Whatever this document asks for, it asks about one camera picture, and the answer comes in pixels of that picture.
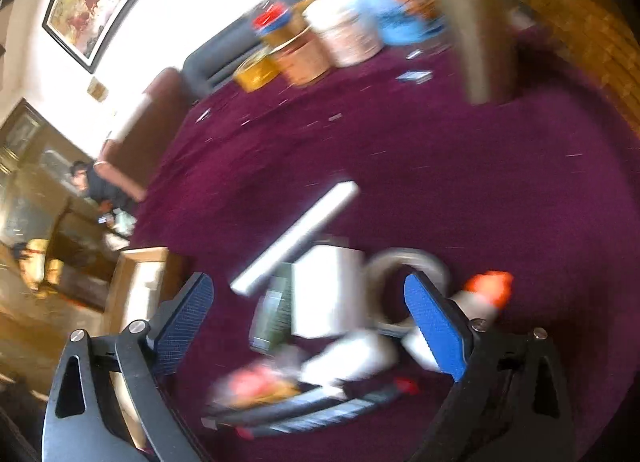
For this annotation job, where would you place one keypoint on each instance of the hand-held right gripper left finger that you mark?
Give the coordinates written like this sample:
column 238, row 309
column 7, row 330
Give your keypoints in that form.
column 184, row 314

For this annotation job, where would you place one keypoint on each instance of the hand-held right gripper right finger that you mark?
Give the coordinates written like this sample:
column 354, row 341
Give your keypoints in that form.
column 440, row 327

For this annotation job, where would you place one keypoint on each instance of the white glue bottle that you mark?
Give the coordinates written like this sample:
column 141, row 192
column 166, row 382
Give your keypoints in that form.
column 482, row 292

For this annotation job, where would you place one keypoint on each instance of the cardboard tray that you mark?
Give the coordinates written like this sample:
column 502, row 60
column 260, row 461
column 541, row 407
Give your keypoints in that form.
column 135, row 272

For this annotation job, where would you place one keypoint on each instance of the white charger cube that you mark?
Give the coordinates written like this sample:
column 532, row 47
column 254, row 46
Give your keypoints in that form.
column 350, row 357
column 327, row 292

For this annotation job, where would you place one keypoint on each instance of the clear packet with red item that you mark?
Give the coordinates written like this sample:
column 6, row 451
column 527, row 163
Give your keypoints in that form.
column 255, row 382

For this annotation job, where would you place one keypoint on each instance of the black marker red end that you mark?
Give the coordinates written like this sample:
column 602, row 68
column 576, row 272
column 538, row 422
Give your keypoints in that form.
column 350, row 396

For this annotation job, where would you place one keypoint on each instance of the long white tube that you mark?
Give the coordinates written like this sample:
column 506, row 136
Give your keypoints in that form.
column 300, row 237

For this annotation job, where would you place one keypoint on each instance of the tape roll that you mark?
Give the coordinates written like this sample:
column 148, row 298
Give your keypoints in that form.
column 425, row 259

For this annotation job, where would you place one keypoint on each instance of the green flat item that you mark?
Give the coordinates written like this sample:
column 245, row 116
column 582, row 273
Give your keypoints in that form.
column 272, row 307

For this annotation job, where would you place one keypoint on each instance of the maroon armchair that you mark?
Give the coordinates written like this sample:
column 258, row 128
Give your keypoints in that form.
column 150, row 136

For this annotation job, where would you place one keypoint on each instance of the wooden glass cabinet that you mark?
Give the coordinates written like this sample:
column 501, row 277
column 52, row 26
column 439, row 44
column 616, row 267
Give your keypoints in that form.
column 30, row 151

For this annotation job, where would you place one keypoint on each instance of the small flat card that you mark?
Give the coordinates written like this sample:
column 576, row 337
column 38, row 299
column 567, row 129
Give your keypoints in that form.
column 415, row 76

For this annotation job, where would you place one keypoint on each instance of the yellow box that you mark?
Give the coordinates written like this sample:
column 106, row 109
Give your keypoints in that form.
column 256, row 72

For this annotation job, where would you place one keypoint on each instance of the black sofa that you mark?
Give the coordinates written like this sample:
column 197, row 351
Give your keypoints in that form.
column 220, row 56

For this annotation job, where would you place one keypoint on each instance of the orange wicker jar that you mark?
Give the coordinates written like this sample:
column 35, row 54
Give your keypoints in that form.
column 302, row 59

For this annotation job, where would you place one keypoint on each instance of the white pink bucket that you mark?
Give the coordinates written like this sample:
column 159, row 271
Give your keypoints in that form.
column 345, row 34

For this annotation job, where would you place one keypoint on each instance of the woven wicker furniture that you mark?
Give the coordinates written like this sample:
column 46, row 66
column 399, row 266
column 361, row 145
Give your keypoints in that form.
column 575, row 31

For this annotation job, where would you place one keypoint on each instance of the wall switch plate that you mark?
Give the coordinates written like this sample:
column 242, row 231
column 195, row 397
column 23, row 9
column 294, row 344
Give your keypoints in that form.
column 97, row 90

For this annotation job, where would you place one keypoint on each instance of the tan upright post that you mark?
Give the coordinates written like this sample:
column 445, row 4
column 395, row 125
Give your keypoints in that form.
column 475, row 26

